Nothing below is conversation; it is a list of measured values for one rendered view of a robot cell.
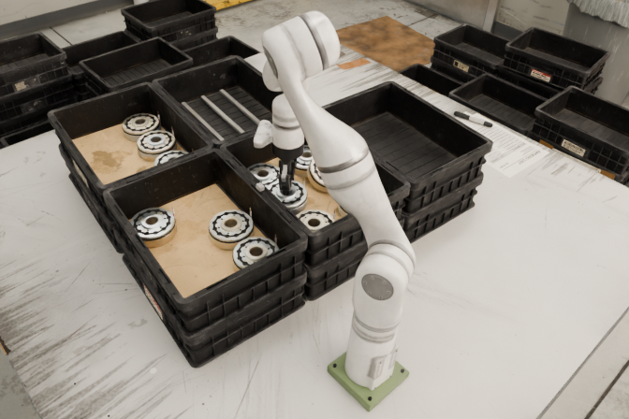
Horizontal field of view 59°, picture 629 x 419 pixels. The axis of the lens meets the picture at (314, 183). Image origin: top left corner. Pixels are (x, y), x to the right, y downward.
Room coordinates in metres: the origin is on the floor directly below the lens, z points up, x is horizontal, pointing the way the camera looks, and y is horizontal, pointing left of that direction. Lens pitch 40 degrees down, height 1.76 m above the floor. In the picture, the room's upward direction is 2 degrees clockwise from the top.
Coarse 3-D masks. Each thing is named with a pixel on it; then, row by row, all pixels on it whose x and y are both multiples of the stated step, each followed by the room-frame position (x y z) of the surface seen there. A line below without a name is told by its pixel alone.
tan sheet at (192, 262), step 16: (208, 192) 1.07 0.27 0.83; (176, 208) 1.00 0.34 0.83; (192, 208) 1.01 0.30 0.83; (208, 208) 1.01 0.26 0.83; (224, 208) 1.01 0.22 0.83; (176, 224) 0.94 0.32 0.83; (192, 224) 0.95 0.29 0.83; (208, 224) 0.95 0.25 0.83; (176, 240) 0.89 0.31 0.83; (192, 240) 0.89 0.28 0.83; (208, 240) 0.90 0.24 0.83; (160, 256) 0.84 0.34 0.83; (176, 256) 0.84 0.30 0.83; (192, 256) 0.85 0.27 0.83; (208, 256) 0.85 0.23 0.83; (224, 256) 0.85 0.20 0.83; (176, 272) 0.80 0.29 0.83; (192, 272) 0.80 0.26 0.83; (208, 272) 0.80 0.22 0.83; (224, 272) 0.80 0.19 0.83; (192, 288) 0.76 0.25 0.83
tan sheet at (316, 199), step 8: (272, 160) 1.21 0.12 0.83; (296, 176) 1.14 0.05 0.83; (312, 192) 1.08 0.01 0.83; (320, 192) 1.08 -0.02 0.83; (312, 200) 1.05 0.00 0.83; (320, 200) 1.05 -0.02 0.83; (328, 200) 1.05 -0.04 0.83; (312, 208) 1.02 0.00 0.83; (320, 208) 1.02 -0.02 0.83; (328, 208) 1.02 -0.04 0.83; (336, 208) 1.02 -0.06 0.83; (336, 216) 0.99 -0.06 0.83
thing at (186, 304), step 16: (192, 160) 1.07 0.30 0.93; (224, 160) 1.07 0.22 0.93; (144, 176) 1.00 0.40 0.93; (240, 176) 1.01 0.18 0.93; (112, 192) 0.95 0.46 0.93; (256, 192) 0.96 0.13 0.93; (112, 208) 0.89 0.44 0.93; (272, 208) 0.91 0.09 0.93; (128, 224) 0.84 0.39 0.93; (288, 224) 0.86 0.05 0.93; (304, 240) 0.81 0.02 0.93; (144, 256) 0.76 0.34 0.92; (272, 256) 0.76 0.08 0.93; (288, 256) 0.78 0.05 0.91; (160, 272) 0.71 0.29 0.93; (240, 272) 0.72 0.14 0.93; (256, 272) 0.73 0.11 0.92; (176, 288) 0.67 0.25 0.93; (208, 288) 0.68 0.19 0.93; (224, 288) 0.69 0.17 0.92; (176, 304) 0.65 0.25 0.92; (192, 304) 0.64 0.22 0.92
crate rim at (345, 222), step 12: (228, 144) 1.14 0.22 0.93; (228, 156) 1.09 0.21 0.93; (372, 156) 1.11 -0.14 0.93; (240, 168) 1.04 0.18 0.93; (384, 168) 1.06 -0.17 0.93; (252, 180) 1.00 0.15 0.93; (396, 180) 1.03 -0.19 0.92; (264, 192) 0.96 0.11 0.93; (396, 192) 0.98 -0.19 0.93; (408, 192) 0.99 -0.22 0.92; (276, 204) 0.92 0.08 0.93; (288, 216) 0.88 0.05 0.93; (348, 216) 0.89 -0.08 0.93; (300, 228) 0.85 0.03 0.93; (324, 228) 0.85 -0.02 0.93; (336, 228) 0.86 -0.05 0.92; (312, 240) 0.82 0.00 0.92
